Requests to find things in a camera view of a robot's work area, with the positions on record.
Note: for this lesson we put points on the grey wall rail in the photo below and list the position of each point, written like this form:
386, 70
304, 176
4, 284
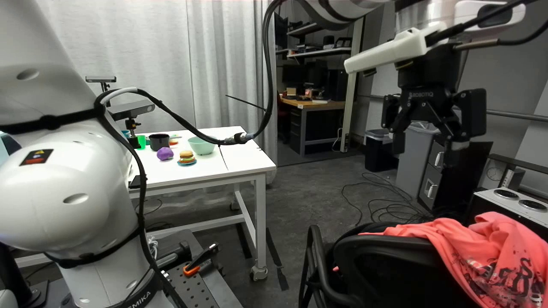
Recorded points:
519, 114

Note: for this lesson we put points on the black perforated mounting board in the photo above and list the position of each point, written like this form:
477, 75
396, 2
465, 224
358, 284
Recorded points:
211, 291

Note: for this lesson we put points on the wall shelves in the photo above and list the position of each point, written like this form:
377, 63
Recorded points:
319, 51

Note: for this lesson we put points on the grey metal cabinet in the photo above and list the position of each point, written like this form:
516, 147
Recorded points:
408, 159

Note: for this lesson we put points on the toy burger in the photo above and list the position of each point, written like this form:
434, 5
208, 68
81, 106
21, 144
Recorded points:
187, 157

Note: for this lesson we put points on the black cup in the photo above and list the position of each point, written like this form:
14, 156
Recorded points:
160, 142

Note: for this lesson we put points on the coral pink sweatshirt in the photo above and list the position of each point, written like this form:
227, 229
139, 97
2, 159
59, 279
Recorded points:
485, 256

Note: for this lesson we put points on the black camera on tripod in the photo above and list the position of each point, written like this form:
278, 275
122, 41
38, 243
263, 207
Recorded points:
132, 111

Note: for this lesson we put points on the white curtain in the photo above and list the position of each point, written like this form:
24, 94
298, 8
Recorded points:
172, 61

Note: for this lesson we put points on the black file cabinet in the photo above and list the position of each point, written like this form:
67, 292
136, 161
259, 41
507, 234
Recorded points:
456, 176

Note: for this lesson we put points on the black mesh office chair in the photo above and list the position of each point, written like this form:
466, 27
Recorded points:
388, 274

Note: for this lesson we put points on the wooden top desk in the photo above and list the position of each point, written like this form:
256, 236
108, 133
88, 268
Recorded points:
310, 104

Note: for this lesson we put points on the white table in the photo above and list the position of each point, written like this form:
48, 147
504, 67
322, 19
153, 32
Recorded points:
240, 162

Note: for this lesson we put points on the small green toy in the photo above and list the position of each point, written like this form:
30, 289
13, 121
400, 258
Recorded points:
143, 140

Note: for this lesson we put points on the mint green bowl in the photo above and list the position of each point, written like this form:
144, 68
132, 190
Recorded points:
201, 147

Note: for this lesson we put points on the purple toy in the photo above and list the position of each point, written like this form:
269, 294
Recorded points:
165, 154

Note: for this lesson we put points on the low black cabinet white top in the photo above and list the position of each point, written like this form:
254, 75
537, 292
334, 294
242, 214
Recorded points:
507, 207

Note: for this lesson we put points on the black trash bin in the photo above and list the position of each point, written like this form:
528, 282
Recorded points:
379, 150

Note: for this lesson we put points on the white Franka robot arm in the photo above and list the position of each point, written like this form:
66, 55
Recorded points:
57, 188

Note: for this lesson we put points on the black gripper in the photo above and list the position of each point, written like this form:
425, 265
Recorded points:
429, 77

